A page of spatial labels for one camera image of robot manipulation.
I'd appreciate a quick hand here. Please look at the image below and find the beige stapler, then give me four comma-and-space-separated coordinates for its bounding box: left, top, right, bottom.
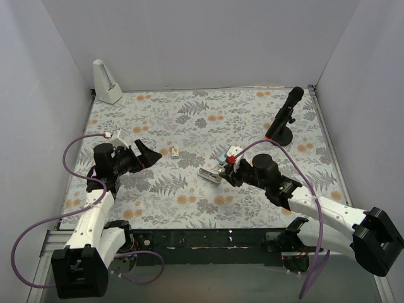
198, 168, 222, 184

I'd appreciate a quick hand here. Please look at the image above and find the light blue stapler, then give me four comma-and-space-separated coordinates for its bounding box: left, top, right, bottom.
218, 152, 227, 166

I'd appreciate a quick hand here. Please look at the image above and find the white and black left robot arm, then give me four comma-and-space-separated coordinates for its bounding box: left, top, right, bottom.
51, 139, 162, 299

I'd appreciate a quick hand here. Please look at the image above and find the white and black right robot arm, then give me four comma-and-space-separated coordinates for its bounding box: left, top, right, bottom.
219, 153, 403, 277

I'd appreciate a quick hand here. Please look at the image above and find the floral patterned table mat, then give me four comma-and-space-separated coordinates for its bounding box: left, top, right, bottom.
74, 87, 350, 229

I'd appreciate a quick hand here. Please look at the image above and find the black microphone stand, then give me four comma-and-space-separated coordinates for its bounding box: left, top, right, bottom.
272, 117, 295, 146

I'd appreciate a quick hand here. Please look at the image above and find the white metronome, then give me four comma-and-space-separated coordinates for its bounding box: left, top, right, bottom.
93, 59, 123, 104

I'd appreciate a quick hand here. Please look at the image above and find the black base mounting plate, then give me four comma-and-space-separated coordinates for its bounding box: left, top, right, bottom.
117, 227, 314, 266

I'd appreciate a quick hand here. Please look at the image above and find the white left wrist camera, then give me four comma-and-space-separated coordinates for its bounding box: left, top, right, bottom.
104, 128, 129, 148

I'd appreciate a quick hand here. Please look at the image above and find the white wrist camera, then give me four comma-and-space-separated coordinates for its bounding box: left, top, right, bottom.
104, 128, 129, 148
225, 145, 243, 164

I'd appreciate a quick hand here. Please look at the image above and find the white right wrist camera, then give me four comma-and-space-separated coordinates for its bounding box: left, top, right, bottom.
225, 145, 243, 164

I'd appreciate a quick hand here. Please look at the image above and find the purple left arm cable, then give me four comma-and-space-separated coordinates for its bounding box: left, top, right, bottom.
11, 132, 166, 288

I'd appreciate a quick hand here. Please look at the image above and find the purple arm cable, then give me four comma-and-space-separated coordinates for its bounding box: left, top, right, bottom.
11, 132, 166, 288
233, 138, 331, 300

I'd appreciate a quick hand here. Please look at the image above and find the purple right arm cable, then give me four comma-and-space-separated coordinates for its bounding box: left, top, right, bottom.
233, 138, 331, 300

